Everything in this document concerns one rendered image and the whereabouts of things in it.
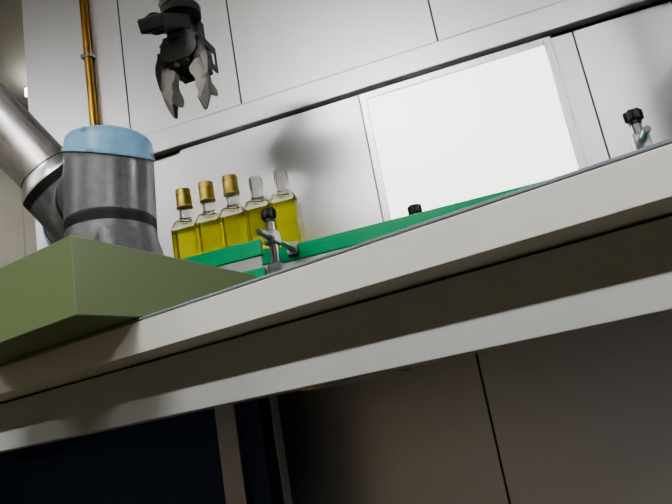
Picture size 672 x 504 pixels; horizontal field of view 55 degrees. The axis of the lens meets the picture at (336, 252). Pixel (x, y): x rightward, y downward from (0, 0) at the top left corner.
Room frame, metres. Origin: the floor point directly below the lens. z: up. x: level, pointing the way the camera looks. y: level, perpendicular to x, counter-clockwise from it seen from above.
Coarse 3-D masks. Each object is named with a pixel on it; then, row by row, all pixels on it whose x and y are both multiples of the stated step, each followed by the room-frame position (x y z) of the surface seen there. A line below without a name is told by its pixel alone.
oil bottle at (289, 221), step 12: (276, 192) 1.27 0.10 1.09; (288, 192) 1.26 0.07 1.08; (276, 204) 1.27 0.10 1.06; (288, 204) 1.26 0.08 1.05; (300, 204) 1.30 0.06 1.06; (276, 216) 1.27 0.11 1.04; (288, 216) 1.26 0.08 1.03; (300, 216) 1.29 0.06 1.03; (276, 228) 1.27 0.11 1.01; (288, 228) 1.26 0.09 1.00; (300, 228) 1.27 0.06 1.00; (288, 240) 1.26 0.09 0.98; (300, 240) 1.26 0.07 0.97
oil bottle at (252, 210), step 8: (256, 200) 1.28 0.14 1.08; (264, 200) 1.28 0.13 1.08; (248, 208) 1.28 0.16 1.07; (256, 208) 1.28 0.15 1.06; (264, 208) 1.27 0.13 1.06; (248, 216) 1.28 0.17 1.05; (256, 216) 1.28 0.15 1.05; (248, 224) 1.28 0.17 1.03; (256, 224) 1.28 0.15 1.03; (264, 224) 1.27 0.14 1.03; (248, 232) 1.28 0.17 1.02; (248, 240) 1.28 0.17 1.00; (264, 248) 1.28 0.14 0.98
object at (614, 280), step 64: (576, 256) 0.45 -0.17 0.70; (640, 256) 0.43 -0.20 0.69; (320, 320) 0.57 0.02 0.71; (384, 320) 0.54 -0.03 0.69; (448, 320) 0.51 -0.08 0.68; (512, 320) 0.48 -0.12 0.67; (576, 320) 0.46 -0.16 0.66; (128, 384) 0.71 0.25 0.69; (192, 384) 0.66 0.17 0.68; (256, 384) 0.61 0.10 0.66; (320, 384) 0.58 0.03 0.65; (0, 448) 0.84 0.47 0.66
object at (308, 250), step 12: (504, 192) 1.14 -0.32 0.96; (456, 204) 1.16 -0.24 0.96; (468, 204) 1.15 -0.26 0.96; (408, 216) 1.18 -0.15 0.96; (420, 216) 1.18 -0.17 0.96; (432, 216) 1.17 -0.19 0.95; (360, 228) 1.21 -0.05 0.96; (372, 228) 1.20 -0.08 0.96; (384, 228) 1.20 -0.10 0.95; (396, 228) 1.19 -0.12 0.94; (312, 240) 1.24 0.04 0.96; (324, 240) 1.23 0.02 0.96; (336, 240) 1.22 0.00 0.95; (348, 240) 1.22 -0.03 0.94; (360, 240) 1.21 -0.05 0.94; (300, 252) 1.24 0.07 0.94; (312, 252) 1.24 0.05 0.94; (324, 252) 1.23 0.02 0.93; (288, 264) 1.25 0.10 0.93
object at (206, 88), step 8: (192, 64) 1.00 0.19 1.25; (200, 64) 1.00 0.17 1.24; (192, 72) 1.00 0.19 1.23; (200, 72) 1.00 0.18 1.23; (200, 80) 1.00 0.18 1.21; (208, 80) 1.00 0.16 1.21; (200, 88) 1.00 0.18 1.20; (208, 88) 1.00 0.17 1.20; (200, 96) 1.00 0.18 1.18; (208, 96) 1.01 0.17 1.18; (216, 96) 1.05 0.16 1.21; (208, 104) 1.01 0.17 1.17
